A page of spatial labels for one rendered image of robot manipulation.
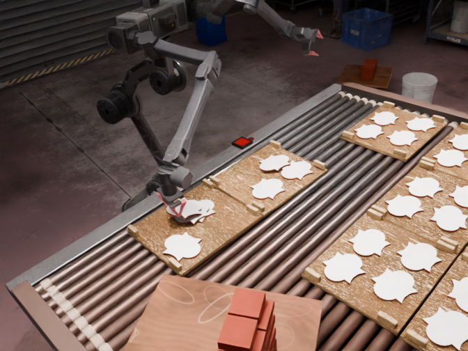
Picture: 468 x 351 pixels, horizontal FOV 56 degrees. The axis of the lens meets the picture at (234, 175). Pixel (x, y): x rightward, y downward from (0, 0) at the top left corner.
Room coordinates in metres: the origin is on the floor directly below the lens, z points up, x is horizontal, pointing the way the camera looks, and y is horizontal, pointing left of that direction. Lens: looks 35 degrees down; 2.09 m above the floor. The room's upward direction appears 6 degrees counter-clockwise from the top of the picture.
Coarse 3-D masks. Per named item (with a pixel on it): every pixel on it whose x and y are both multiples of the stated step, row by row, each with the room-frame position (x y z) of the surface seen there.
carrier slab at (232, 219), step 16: (192, 192) 1.53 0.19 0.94; (208, 192) 1.52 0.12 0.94; (224, 208) 1.40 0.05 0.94; (240, 208) 1.39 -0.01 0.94; (144, 224) 1.35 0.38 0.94; (160, 224) 1.34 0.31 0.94; (176, 224) 1.33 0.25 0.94; (192, 224) 1.32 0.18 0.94; (208, 224) 1.31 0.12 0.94; (224, 224) 1.30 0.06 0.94; (240, 224) 1.29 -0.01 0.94; (144, 240) 1.26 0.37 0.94; (160, 240) 1.25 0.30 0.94; (208, 240) 1.22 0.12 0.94; (224, 240) 1.21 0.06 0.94; (160, 256) 1.16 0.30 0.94; (208, 256) 1.15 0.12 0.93; (176, 272) 1.09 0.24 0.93
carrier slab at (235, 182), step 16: (256, 160) 1.73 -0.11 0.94; (304, 160) 1.68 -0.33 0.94; (224, 176) 1.62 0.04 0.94; (240, 176) 1.61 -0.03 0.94; (256, 176) 1.60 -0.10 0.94; (272, 176) 1.59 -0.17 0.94; (320, 176) 1.56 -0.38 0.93; (224, 192) 1.52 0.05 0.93; (240, 192) 1.49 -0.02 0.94; (288, 192) 1.46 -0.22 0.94; (272, 208) 1.37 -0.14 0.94
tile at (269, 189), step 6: (264, 180) 1.55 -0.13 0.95; (270, 180) 1.54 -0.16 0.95; (276, 180) 1.54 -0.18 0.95; (252, 186) 1.52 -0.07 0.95; (258, 186) 1.51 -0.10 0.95; (264, 186) 1.51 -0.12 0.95; (270, 186) 1.50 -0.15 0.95; (276, 186) 1.50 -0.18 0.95; (282, 186) 1.50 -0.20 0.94; (252, 192) 1.47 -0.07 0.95; (258, 192) 1.47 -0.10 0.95; (264, 192) 1.46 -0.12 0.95; (270, 192) 1.46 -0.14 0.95; (276, 192) 1.46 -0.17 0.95; (282, 192) 1.46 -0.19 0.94; (258, 198) 1.43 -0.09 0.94; (264, 198) 1.43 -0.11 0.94; (270, 198) 1.43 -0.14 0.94
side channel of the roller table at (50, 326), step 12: (24, 288) 1.06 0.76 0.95; (24, 300) 1.01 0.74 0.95; (36, 300) 1.01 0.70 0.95; (24, 312) 1.03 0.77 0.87; (36, 312) 0.96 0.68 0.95; (48, 312) 0.95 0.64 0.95; (36, 324) 0.92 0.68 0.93; (48, 324) 0.90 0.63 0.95; (60, 324) 0.90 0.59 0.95; (48, 336) 0.86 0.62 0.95; (60, 336) 0.85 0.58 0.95; (72, 336) 0.85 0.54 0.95; (60, 348) 0.81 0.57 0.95; (72, 348) 0.81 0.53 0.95; (84, 348) 0.80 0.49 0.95
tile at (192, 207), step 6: (186, 204) 1.39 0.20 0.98; (192, 204) 1.40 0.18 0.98; (198, 204) 1.40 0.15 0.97; (168, 210) 1.34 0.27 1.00; (186, 210) 1.35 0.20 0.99; (192, 210) 1.35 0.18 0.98; (198, 210) 1.36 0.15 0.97; (174, 216) 1.31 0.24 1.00; (180, 216) 1.32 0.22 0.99; (186, 216) 1.31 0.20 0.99
